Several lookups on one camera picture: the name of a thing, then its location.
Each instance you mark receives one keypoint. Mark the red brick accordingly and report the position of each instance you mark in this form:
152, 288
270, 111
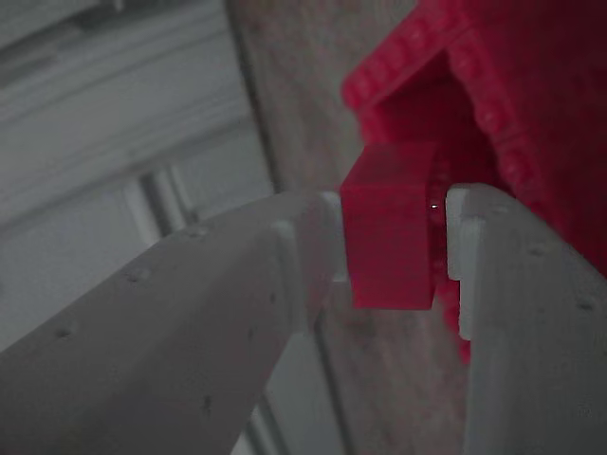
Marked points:
386, 237

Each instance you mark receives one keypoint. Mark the white panelled furniture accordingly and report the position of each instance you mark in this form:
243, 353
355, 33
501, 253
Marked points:
118, 118

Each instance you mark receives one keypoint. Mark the red brick structure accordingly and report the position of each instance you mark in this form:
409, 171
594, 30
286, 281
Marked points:
545, 95

